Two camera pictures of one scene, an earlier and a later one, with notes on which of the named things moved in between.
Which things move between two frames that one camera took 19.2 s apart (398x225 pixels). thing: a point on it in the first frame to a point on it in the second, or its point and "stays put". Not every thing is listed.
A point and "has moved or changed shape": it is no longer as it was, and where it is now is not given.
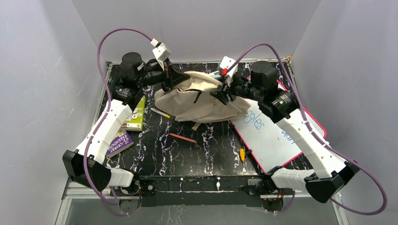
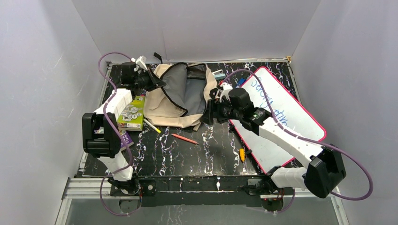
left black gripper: (167, 74) to (152, 81)
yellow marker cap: (242, 153) stays put
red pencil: (183, 138) stays put
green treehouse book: (134, 122) stays put
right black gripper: (221, 92) to (213, 105)
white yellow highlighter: (160, 113) to (152, 126)
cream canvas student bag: (189, 100) has moved or changed shape
